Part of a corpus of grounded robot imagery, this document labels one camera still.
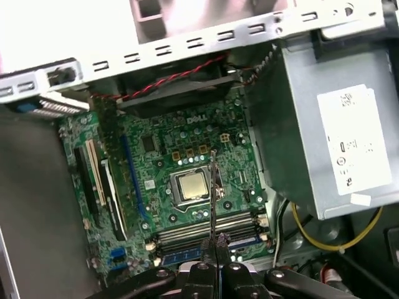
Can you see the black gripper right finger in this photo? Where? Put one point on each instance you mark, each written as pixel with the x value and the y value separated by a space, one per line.
pixel 237 283

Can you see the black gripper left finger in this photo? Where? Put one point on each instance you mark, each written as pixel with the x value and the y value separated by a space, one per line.
pixel 199 283

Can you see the black RAM slot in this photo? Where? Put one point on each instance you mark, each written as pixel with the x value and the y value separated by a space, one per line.
pixel 187 218
pixel 187 228
pixel 184 239

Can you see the blue board connector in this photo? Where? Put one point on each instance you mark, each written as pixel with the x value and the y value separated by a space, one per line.
pixel 118 258

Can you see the silver CPU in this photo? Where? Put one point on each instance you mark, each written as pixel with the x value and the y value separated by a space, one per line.
pixel 192 187

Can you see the CPU socket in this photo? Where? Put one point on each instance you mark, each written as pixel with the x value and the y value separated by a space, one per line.
pixel 171 190

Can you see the blue expansion slot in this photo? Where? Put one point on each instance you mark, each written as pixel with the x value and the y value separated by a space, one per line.
pixel 132 177

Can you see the white expansion slot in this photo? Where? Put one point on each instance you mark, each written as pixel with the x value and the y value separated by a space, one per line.
pixel 95 174

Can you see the black expansion slot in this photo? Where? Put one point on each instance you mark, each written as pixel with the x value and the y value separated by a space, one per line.
pixel 85 183

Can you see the green motherboard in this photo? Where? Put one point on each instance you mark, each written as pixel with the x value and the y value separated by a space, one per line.
pixel 168 124

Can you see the black graphics card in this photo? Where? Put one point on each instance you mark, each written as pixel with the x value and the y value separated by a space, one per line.
pixel 112 140

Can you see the grey power supply unit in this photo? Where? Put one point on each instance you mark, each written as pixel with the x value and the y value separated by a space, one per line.
pixel 299 124

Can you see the white power supply label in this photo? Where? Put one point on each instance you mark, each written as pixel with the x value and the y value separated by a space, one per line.
pixel 352 140

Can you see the black case fan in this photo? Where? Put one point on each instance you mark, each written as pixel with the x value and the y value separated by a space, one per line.
pixel 174 93

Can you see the blue VGA port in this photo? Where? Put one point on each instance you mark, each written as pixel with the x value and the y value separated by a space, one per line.
pixel 26 108

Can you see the black PC case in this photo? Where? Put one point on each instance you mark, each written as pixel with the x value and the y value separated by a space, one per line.
pixel 241 34

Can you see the grey parts rack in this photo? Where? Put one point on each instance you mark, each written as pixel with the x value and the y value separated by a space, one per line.
pixel 149 29

